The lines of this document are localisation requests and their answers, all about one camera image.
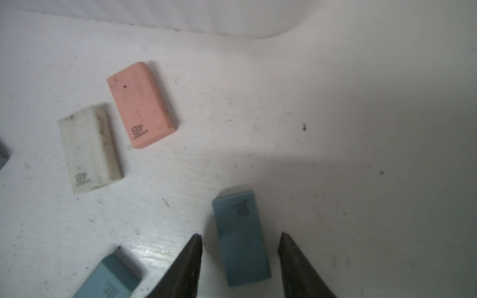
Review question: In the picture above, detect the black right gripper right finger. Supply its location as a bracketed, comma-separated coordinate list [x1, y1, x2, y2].
[278, 232, 337, 298]

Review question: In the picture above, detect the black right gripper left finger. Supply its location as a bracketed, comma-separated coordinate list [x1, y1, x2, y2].
[147, 233, 202, 298]

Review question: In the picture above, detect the blue eraser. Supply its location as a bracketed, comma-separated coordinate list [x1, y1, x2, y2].
[73, 254, 141, 298]
[212, 190, 272, 287]

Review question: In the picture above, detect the white eraser upper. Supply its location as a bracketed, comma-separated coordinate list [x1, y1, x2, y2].
[58, 106, 122, 194]

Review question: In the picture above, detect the pink eraser upper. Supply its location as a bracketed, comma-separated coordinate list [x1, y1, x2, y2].
[107, 62, 176, 149]

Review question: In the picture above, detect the grey eraser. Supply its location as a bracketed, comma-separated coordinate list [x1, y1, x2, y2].
[0, 148, 9, 170]

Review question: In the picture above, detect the white storage box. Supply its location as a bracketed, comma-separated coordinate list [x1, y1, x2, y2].
[1, 0, 318, 38]

